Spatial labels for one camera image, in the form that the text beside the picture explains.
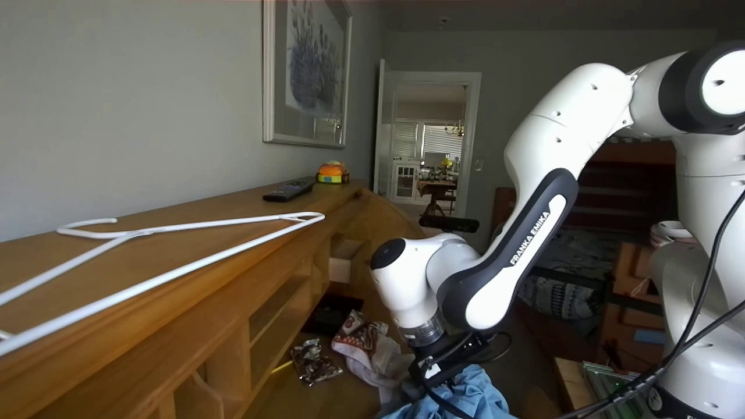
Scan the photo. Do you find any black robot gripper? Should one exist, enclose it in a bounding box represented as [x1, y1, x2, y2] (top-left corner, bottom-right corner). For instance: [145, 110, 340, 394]
[410, 328, 513, 386]

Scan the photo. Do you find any blue cloth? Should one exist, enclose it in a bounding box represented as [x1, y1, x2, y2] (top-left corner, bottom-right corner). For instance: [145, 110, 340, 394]
[379, 366, 515, 419]

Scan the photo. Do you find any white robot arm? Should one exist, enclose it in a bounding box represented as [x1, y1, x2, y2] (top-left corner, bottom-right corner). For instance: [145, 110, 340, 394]
[370, 39, 745, 419]

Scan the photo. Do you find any white cloth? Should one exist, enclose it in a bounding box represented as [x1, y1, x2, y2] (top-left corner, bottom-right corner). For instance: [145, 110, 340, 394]
[330, 311, 413, 388]

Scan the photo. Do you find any small wooden desk drawer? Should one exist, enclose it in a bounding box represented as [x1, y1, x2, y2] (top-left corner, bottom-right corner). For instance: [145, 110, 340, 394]
[329, 237, 363, 284]

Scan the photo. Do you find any green circuit board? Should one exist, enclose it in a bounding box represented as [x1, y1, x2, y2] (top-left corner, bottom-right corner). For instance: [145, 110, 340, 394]
[587, 363, 662, 419]

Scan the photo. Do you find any orange yellow toy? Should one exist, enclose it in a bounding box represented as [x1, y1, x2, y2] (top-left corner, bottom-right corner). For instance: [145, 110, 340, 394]
[316, 162, 350, 185]

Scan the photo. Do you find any black remote control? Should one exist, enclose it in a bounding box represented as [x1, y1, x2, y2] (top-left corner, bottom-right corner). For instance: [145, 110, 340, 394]
[266, 178, 315, 203]

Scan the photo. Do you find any wooden roll-top desk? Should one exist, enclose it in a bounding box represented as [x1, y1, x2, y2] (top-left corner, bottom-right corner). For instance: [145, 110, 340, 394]
[0, 185, 420, 419]

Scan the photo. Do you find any white plastic clothes hanger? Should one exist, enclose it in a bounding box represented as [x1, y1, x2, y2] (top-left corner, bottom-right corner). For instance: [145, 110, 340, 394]
[0, 212, 323, 356]

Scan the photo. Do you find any black camera on boom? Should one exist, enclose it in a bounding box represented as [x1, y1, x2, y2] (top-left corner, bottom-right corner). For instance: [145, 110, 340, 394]
[420, 216, 481, 234]

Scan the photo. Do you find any black hanging cable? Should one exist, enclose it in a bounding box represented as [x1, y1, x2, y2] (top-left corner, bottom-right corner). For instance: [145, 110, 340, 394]
[578, 189, 745, 419]

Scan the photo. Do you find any framed wall picture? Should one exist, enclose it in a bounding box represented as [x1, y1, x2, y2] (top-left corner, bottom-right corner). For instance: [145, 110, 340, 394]
[262, 0, 354, 149]

